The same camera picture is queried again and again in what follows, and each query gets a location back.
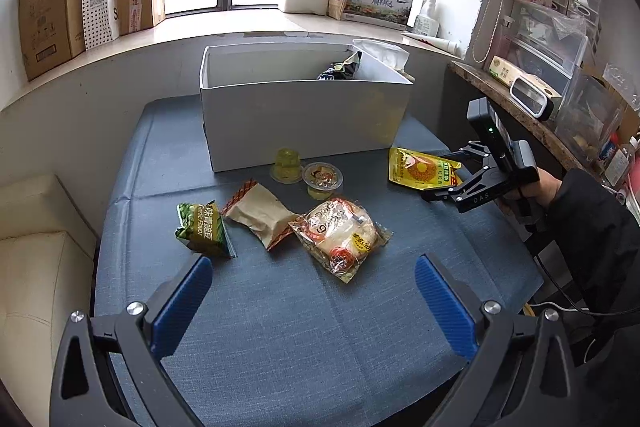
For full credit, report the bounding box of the white digital clock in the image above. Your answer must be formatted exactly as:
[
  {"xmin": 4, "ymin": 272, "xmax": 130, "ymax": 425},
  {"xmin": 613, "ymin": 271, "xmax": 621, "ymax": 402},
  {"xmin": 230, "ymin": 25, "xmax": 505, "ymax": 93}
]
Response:
[{"xmin": 510, "ymin": 75, "xmax": 556, "ymax": 120}]

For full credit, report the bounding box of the white cardboard box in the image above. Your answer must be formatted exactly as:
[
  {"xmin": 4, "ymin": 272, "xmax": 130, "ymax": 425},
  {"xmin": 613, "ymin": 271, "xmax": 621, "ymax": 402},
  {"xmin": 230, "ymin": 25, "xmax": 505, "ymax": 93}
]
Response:
[{"xmin": 199, "ymin": 43, "xmax": 415, "ymax": 172}]

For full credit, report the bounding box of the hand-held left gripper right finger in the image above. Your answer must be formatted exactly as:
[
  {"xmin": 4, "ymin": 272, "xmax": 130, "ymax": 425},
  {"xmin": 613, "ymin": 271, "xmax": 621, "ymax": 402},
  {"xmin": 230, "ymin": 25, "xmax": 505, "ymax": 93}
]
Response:
[{"xmin": 414, "ymin": 253, "xmax": 581, "ymax": 427}]

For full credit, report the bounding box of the clear bread packet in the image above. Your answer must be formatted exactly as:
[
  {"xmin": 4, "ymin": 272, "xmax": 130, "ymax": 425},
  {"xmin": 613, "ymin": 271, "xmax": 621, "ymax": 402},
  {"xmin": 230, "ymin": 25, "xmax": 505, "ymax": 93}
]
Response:
[{"xmin": 288, "ymin": 198, "xmax": 393, "ymax": 284}]

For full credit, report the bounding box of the yellow snack pouch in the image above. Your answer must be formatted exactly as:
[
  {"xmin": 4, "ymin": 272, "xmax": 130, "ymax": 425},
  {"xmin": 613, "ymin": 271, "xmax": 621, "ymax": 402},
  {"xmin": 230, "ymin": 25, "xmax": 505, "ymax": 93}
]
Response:
[{"xmin": 389, "ymin": 147, "xmax": 463, "ymax": 192}]

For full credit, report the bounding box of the person's right forearm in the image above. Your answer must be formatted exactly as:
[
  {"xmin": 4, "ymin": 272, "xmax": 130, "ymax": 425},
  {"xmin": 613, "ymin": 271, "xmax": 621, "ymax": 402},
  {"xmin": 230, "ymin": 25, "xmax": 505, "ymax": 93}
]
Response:
[{"xmin": 545, "ymin": 169, "xmax": 640, "ymax": 313}]

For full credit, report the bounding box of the dark blue snack packet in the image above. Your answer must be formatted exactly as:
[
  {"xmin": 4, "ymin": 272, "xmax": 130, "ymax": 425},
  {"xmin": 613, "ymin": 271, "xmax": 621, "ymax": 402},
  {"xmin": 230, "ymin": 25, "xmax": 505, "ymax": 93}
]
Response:
[{"xmin": 317, "ymin": 52, "xmax": 362, "ymax": 81}]

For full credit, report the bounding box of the wooden shelf top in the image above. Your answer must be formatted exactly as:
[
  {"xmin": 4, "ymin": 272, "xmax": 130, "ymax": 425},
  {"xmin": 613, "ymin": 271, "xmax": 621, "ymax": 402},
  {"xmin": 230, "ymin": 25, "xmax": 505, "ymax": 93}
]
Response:
[{"xmin": 448, "ymin": 59, "xmax": 601, "ymax": 172}]

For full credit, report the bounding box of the large brown cardboard box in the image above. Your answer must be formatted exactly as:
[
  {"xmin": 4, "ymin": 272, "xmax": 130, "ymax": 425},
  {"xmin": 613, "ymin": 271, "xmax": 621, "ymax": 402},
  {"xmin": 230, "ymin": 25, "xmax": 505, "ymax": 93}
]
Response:
[{"xmin": 18, "ymin": 0, "xmax": 87, "ymax": 82}]

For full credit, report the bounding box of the yellow white tissue pack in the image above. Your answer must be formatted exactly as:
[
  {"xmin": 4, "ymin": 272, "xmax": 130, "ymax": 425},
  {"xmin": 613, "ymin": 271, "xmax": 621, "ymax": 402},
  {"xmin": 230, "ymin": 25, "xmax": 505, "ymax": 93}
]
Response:
[{"xmin": 487, "ymin": 55, "xmax": 562, "ymax": 100}]

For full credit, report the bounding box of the beige packet with orange edges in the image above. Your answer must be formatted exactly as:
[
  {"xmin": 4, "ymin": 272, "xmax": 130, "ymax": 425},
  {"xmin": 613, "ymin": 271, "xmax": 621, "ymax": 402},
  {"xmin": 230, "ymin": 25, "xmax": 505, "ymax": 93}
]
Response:
[{"xmin": 221, "ymin": 179, "xmax": 301, "ymax": 252}]

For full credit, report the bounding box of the white tube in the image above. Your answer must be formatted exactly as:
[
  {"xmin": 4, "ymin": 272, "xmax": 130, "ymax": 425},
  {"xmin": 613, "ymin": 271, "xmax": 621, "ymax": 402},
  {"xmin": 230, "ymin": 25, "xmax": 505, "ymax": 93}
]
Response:
[{"xmin": 402, "ymin": 31, "xmax": 461, "ymax": 56}]

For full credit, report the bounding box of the cream leather sofa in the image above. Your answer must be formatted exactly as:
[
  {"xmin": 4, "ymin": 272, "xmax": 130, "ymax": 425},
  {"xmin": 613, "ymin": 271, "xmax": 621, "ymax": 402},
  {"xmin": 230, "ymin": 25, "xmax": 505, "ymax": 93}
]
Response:
[{"xmin": 0, "ymin": 174, "xmax": 98, "ymax": 413}]

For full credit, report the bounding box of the person's right hand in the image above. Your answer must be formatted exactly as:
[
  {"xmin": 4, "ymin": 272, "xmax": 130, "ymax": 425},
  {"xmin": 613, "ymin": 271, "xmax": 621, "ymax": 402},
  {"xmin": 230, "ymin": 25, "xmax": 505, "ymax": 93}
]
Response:
[{"xmin": 520, "ymin": 167, "xmax": 563, "ymax": 218}]

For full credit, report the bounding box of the clear plastic bag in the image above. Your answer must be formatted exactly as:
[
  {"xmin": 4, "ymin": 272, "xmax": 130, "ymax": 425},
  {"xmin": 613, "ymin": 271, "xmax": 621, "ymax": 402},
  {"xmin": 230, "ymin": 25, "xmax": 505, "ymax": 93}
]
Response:
[{"xmin": 602, "ymin": 63, "xmax": 640, "ymax": 102}]

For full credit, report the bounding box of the white plastic bottle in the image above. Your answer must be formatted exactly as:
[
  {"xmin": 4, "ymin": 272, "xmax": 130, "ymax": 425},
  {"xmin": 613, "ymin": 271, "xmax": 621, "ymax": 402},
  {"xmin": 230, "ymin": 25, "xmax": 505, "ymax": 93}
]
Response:
[{"xmin": 412, "ymin": 0, "xmax": 441, "ymax": 38}]

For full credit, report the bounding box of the jelly cup with printed lid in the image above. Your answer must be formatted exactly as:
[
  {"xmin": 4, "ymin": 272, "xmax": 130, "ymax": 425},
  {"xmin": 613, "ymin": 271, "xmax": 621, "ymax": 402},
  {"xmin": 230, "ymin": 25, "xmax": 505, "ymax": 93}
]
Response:
[{"xmin": 301, "ymin": 162, "xmax": 345, "ymax": 200}]

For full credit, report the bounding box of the small open cardboard box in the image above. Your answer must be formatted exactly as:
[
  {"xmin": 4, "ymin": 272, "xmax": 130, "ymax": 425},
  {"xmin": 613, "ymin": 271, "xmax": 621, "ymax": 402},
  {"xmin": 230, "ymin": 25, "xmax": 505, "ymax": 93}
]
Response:
[{"xmin": 114, "ymin": 0, "xmax": 167, "ymax": 36}]

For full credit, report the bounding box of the small green pea packet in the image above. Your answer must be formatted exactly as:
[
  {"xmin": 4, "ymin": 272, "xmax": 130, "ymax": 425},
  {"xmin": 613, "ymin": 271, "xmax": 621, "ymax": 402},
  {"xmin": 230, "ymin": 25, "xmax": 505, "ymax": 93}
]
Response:
[{"xmin": 175, "ymin": 201, "xmax": 236, "ymax": 260}]

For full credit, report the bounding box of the stone windowsill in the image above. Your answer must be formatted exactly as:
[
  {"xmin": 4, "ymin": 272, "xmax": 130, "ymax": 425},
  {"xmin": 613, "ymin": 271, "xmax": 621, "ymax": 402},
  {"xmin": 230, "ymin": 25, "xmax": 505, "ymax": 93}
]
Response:
[{"xmin": 0, "ymin": 4, "xmax": 466, "ymax": 112}]

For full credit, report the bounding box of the white desk organizer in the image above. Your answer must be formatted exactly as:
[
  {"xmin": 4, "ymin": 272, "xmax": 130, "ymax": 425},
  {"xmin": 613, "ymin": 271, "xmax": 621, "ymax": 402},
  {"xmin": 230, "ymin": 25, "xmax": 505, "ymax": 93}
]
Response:
[{"xmin": 550, "ymin": 0, "xmax": 603, "ymax": 42}]

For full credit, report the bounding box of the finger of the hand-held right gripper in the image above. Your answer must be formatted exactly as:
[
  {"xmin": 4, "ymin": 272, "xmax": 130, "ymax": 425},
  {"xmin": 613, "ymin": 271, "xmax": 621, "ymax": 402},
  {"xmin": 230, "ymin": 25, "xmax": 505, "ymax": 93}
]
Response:
[
  {"xmin": 420, "ymin": 167, "xmax": 488, "ymax": 204},
  {"xmin": 440, "ymin": 142, "xmax": 493, "ymax": 168}
]

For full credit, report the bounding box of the clear plastic box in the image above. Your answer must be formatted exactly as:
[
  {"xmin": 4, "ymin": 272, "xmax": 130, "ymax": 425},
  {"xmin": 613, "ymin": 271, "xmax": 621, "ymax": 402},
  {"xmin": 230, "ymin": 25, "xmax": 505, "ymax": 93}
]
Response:
[{"xmin": 555, "ymin": 67, "xmax": 626, "ymax": 158}]

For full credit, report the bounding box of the yellow jelly cup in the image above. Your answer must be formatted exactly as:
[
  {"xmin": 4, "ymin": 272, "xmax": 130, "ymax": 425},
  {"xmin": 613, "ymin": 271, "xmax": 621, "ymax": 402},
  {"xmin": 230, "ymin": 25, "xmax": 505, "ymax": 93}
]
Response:
[{"xmin": 270, "ymin": 148, "xmax": 304, "ymax": 184}]

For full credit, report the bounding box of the clear plastic drawer unit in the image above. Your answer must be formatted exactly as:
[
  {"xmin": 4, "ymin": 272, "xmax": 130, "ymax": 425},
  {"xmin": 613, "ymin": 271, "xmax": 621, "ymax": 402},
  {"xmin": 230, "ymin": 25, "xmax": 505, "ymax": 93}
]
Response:
[{"xmin": 505, "ymin": 0, "xmax": 588, "ymax": 92}]

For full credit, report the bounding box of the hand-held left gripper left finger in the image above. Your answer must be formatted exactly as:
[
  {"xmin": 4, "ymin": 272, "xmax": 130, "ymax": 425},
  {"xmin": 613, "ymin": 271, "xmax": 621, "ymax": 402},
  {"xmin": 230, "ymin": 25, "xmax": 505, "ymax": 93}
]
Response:
[{"xmin": 49, "ymin": 253, "xmax": 214, "ymax": 427}]

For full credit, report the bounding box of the landscape printed box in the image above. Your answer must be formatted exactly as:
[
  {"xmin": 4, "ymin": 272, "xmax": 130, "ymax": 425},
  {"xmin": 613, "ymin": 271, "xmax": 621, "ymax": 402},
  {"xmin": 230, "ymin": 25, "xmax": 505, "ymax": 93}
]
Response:
[{"xmin": 342, "ymin": 0, "xmax": 415, "ymax": 28}]

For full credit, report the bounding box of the white cable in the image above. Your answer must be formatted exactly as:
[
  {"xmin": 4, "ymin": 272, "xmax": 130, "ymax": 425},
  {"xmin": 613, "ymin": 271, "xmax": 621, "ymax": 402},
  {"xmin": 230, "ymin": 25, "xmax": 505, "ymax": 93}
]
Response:
[{"xmin": 525, "ymin": 302, "xmax": 591, "ymax": 315}]

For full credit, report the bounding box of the black cable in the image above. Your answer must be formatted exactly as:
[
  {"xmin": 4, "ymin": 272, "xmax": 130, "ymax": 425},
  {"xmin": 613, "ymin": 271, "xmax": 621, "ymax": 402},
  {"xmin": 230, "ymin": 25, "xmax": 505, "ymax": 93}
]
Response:
[{"xmin": 532, "ymin": 252, "xmax": 601, "ymax": 315}]

